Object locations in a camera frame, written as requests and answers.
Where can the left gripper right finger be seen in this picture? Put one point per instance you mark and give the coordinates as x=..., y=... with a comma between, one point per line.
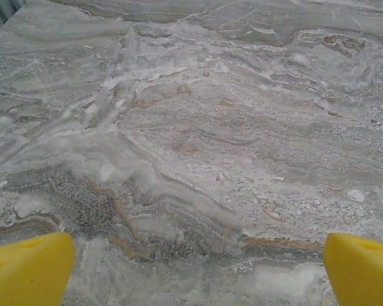
x=364, y=274

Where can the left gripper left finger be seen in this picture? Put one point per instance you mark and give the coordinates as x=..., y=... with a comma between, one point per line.
x=25, y=274

